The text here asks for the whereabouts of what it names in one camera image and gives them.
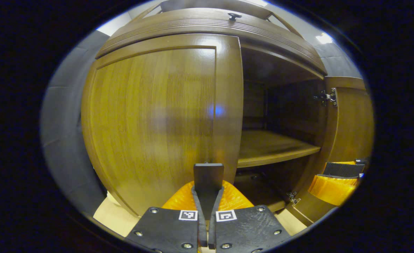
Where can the wooden shoe cabinet door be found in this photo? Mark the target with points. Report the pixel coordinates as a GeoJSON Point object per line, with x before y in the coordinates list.
{"type": "Point", "coordinates": [150, 123]}
{"type": "Point", "coordinates": [354, 123]}

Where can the metal door hinge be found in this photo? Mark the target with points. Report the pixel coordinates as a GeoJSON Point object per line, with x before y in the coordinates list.
{"type": "Point", "coordinates": [328, 96]}
{"type": "Point", "coordinates": [293, 199]}

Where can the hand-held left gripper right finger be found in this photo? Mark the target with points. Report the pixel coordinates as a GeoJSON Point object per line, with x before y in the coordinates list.
{"type": "Point", "coordinates": [249, 225]}

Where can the wooden double-door shoe cabinet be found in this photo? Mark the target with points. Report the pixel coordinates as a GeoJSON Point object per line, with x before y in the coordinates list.
{"type": "Point", "coordinates": [291, 105]}

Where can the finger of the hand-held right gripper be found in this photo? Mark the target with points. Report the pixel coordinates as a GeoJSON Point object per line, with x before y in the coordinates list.
{"type": "Point", "coordinates": [333, 189]}

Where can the wooden cabinet shelf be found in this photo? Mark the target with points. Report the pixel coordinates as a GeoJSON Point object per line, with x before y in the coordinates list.
{"type": "Point", "coordinates": [270, 147]}

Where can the black drawer knob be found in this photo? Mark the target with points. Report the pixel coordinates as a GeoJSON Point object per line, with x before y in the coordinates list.
{"type": "Point", "coordinates": [234, 15]}

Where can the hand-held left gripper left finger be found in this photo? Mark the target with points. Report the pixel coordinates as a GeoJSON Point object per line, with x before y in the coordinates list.
{"type": "Point", "coordinates": [164, 228]}

